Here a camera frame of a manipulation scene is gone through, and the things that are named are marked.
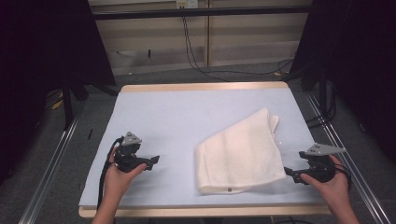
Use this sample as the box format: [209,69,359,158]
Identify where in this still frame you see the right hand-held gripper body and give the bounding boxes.
[298,142,347,184]

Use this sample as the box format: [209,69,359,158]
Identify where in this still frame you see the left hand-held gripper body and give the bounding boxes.
[113,131,148,174]

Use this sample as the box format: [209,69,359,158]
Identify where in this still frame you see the white mesh laundry bag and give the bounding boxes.
[194,106,288,197]

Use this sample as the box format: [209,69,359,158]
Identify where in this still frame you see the person's left hand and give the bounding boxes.
[103,146,148,202]

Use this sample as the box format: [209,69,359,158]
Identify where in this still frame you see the person's right hand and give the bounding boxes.
[300,154,352,214]

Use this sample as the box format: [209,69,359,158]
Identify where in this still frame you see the light blue table mat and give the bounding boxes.
[78,87,325,208]

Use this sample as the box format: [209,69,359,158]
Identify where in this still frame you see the black metal stand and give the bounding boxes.
[60,76,90,131]

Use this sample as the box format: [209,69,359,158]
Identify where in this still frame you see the wooden table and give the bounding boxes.
[78,81,332,218]

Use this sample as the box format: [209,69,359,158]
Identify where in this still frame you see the yellow tape strip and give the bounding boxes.
[50,98,65,111]

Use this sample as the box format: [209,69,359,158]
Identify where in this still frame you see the black curtain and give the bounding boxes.
[288,0,396,164]
[0,0,117,186]

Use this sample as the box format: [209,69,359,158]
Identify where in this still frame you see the black horizontal bar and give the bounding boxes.
[92,5,313,21]

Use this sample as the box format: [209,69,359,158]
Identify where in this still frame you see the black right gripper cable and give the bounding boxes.
[332,162,353,191]

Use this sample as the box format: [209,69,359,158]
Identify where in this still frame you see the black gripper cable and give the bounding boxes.
[96,135,125,210]
[332,162,353,191]

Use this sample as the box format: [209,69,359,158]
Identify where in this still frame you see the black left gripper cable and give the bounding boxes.
[96,135,125,210]

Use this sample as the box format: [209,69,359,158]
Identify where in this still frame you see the metal floor rail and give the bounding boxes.
[304,92,392,224]
[18,113,80,224]

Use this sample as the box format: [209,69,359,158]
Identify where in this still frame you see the black cables beside rail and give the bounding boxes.
[305,88,338,131]

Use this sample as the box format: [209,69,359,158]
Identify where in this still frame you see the black cables on floor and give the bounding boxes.
[181,14,294,83]

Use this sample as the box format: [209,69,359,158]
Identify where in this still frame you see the white wall socket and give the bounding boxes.
[175,0,200,9]

